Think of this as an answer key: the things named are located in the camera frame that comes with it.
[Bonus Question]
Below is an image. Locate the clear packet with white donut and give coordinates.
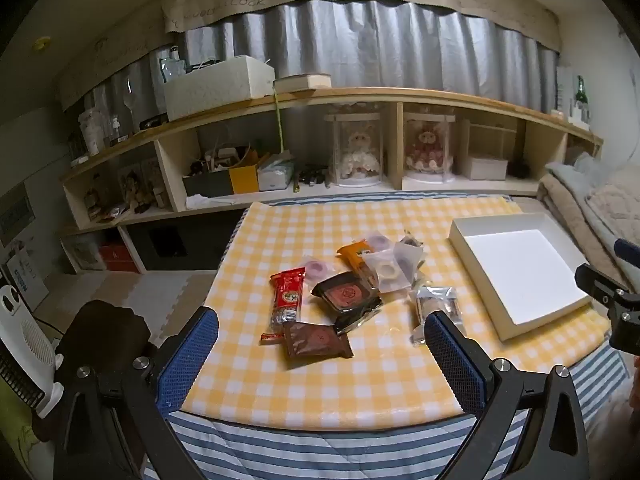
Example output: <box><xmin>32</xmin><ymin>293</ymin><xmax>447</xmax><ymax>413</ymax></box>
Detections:
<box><xmin>362</xmin><ymin>250</ymin><xmax>416</xmax><ymax>293</ymax></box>

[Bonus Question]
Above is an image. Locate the white storage box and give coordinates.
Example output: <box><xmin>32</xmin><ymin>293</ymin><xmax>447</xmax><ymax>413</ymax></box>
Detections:
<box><xmin>164</xmin><ymin>55</ymin><xmax>277</xmax><ymax>122</ymax></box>

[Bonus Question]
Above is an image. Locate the white fan heater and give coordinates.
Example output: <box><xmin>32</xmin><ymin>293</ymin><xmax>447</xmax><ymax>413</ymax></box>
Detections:
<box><xmin>0</xmin><ymin>285</ymin><xmax>65</xmax><ymax>418</ymax></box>

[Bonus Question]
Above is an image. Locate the red box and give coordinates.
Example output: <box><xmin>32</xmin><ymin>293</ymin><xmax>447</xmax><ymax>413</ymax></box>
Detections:
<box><xmin>100</xmin><ymin>242</ymin><xmax>141</xmax><ymax>273</ymax></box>

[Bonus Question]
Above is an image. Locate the clear packet with purple donut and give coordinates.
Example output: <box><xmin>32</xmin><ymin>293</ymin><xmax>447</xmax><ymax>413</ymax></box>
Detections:
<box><xmin>367</xmin><ymin>231</ymin><xmax>398</xmax><ymax>256</ymax></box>
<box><xmin>301</xmin><ymin>255</ymin><xmax>332</xmax><ymax>281</ymax></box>

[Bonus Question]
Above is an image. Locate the beige folded blanket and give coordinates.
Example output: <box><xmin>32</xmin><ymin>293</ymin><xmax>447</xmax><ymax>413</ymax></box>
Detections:
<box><xmin>537</xmin><ymin>172</ymin><xmax>621</xmax><ymax>281</ymax></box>

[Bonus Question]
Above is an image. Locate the orange snack packet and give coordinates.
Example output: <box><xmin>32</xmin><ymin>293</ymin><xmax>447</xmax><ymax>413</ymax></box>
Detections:
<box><xmin>336</xmin><ymin>241</ymin><xmax>378</xmax><ymax>286</ymax></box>

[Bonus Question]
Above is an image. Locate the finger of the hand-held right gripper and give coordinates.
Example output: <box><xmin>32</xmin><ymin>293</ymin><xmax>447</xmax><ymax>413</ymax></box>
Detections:
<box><xmin>574</xmin><ymin>262</ymin><xmax>632</xmax><ymax>307</ymax></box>
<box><xmin>614</xmin><ymin>238</ymin><xmax>640</xmax><ymax>262</ymax></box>

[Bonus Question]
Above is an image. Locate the grey curtain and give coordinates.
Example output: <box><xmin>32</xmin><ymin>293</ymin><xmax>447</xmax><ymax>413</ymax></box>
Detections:
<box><xmin>90</xmin><ymin>0</ymin><xmax>558</xmax><ymax>131</ymax></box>

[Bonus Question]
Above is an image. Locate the green ribbon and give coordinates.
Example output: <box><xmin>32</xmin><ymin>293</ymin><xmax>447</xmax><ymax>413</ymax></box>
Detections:
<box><xmin>272</xmin><ymin>80</ymin><xmax>286</xmax><ymax>153</ymax></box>

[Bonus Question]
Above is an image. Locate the wooden shelf unit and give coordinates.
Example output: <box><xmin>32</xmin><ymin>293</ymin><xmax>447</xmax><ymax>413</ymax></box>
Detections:
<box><xmin>59</xmin><ymin>87</ymin><xmax>605</xmax><ymax>273</ymax></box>

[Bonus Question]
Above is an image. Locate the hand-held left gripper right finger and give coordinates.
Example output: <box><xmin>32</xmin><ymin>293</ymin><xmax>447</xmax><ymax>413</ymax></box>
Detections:
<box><xmin>424</xmin><ymin>310</ymin><xmax>591</xmax><ymax>480</ymax></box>

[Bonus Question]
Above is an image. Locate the white shallow box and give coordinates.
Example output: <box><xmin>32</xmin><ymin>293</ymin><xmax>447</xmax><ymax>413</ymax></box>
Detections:
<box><xmin>447</xmin><ymin>212</ymin><xmax>593</xmax><ymax>342</ymax></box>

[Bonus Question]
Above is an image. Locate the clear plastic cup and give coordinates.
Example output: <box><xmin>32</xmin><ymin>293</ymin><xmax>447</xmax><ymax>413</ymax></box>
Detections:
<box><xmin>79</xmin><ymin>109</ymin><xmax>107</xmax><ymax>157</ymax></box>

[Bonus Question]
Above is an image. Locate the brown snack packet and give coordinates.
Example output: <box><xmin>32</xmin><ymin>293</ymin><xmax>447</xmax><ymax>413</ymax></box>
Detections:
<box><xmin>281</xmin><ymin>321</ymin><xmax>355</xmax><ymax>359</ymax></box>

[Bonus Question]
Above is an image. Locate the light wooden frame box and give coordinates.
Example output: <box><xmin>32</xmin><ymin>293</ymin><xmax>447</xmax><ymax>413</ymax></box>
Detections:
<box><xmin>460</xmin><ymin>120</ymin><xmax>518</xmax><ymax>158</ymax></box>

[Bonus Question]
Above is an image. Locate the red snack packet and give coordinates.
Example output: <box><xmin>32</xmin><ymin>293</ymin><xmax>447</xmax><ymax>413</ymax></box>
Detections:
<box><xmin>260</xmin><ymin>267</ymin><xmax>307</xmax><ymax>343</ymax></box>

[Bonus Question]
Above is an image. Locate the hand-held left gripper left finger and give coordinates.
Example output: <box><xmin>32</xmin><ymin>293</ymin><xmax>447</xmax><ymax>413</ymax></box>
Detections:
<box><xmin>52</xmin><ymin>306</ymin><xmax>221</xmax><ymax>480</ymax></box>

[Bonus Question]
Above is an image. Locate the small white box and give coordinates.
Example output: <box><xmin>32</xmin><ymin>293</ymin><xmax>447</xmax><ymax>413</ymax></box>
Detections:
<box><xmin>459</xmin><ymin>155</ymin><xmax>508</xmax><ymax>181</ymax></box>

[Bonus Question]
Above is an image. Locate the silver clear snack packet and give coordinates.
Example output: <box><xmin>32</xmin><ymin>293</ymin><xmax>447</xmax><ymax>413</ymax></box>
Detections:
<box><xmin>409</xmin><ymin>285</ymin><xmax>460</xmax><ymax>346</ymax></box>

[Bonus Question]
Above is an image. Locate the yellow cardboard box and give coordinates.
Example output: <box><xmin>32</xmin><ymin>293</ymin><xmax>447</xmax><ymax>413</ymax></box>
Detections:
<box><xmin>229</xmin><ymin>160</ymin><xmax>266</xmax><ymax>195</ymax></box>

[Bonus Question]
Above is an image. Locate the cream doll in clear case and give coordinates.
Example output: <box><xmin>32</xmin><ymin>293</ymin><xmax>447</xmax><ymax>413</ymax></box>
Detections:
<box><xmin>324</xmin><ymin>110</ymin><xmax>386</xmax><ymax>188</ymax></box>

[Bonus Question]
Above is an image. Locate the red doll in clear case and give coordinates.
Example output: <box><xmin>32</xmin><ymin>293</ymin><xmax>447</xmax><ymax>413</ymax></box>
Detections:
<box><xmin>402</xmin><ymin>112</ymin><xmax>457</xmax><ymax>183</ymax></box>

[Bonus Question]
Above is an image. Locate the tissue box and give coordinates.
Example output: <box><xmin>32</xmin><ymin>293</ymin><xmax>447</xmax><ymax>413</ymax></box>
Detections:
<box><xmin>257</xmin><ymin>152</ymin><xmax>296</xmax><ymax>192</ymax></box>

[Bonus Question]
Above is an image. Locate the black packet with red disc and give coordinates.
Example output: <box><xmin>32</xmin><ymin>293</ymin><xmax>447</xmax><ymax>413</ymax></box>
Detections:
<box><xmin>311</xmin><ymin>270</ymin><xmax>385</xmax><ymax>336</ymax></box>

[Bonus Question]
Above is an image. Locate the black storage cube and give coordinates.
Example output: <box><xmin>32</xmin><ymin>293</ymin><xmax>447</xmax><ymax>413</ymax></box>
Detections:
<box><xmin>125</xmin><ymin>217</ymin><xmax>226</xmax><ymax>271</ymax></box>

